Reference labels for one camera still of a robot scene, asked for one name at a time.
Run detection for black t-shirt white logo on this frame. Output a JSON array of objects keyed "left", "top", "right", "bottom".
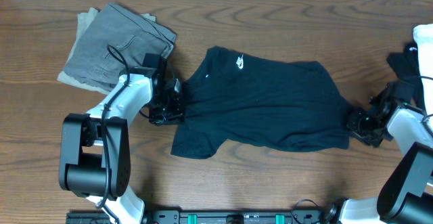
[{"left": 171, "top": 46, "right": 352, "bottom": 159}]

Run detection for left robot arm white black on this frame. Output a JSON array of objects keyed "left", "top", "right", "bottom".
[{"left": 59, "top": 68, "right": 183, "bottom": 223}]

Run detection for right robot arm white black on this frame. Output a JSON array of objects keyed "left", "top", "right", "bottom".
[{"left": 329, "top": 103, "right": 432, "bottom": 223}]

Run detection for folded grey shorts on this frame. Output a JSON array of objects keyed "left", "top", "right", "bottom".
[{"left": 63, "top": 2, "right": 178, "bottom": 93}]

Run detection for folded beige garment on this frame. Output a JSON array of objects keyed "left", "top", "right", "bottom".
[{"left": 56, "top": 7, "right": 157, "bottom": 94}]

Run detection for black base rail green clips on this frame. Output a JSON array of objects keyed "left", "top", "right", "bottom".
[{"left": 65, "top": 199, "right": 339, "bottom": 224}]

